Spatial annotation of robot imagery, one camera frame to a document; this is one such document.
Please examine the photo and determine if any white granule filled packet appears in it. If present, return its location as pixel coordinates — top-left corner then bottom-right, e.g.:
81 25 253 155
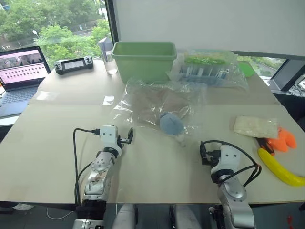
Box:
230 115 280 139

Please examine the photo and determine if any clear bag of packaged items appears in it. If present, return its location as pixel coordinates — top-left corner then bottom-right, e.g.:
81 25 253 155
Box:
166 48 249 92

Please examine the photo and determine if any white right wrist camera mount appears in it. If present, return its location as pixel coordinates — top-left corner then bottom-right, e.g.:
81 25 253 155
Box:
210 145 240 175

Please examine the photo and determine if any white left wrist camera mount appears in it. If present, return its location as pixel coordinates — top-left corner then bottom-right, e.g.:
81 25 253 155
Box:
99 125 123 156

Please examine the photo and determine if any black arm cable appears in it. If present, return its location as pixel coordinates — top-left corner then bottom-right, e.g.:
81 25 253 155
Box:
72 128 101 206
201 140 262 189

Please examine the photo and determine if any clear tape patch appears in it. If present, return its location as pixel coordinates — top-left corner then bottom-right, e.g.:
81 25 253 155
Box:
102 95 115 106

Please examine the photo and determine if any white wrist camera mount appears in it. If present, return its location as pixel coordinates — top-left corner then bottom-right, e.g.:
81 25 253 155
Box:
210 145 240 175
99 125 123 156

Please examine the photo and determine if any black window frame post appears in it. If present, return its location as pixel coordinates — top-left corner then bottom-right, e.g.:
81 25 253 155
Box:
104 0 120 58

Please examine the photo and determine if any green plastic basin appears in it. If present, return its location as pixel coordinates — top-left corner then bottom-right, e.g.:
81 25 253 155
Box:
111 41 177 84

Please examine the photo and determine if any orange plush toy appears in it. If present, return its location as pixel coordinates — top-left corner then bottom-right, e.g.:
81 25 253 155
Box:
266 126 298 152

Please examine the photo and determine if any dark monitor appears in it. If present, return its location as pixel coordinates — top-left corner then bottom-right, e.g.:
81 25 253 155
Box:
269 58 305 93

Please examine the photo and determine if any grey rounded shape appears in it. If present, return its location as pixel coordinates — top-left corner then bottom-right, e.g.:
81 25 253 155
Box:
111 204 139 229
169 204 203 229

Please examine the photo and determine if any clear crinkled plastic bag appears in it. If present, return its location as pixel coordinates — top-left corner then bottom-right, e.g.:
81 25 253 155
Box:
111 77 208 147

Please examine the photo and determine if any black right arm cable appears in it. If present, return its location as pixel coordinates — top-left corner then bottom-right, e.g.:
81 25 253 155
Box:
201 140 262 189

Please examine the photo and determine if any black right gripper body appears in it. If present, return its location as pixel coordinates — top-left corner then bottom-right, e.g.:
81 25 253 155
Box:
206 148 222 168

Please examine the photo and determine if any black handheld controller with screen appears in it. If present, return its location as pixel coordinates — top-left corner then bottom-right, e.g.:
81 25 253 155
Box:
53 55 94 75

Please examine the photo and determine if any blue plush toy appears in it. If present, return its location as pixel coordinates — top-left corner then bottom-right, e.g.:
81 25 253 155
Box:
159 111 188 147

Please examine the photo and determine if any flat green plastic piece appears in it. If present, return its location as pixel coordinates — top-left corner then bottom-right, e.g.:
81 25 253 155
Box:
237 61 254 78

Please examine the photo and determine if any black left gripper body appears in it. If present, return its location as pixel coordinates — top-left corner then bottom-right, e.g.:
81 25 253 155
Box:
116 134 125 150

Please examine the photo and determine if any open laptop with pink screen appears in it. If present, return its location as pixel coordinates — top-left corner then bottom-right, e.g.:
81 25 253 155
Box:
0 45 52 118

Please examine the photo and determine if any black handled tool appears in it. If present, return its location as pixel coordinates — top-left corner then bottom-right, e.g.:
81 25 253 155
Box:
255 136 276 157

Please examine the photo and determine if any white window blind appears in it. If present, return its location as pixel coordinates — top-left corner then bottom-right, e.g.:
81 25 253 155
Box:
113 0 305 57

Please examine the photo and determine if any clear plastic cup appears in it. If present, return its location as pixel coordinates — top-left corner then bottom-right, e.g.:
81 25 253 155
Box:
98 37 119 75

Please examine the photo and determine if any blue and green packaged set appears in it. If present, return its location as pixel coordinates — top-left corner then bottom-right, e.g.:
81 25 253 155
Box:
178 55 231 83

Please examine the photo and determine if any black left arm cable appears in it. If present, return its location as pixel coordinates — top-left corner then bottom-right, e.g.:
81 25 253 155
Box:
72 128 101 206

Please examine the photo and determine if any white floor cable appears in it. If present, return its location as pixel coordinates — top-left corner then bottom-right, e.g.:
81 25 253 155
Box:
46 207 77 220

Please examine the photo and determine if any yellow toy banana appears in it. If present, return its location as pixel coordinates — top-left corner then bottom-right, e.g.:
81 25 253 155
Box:
258 147 305 187

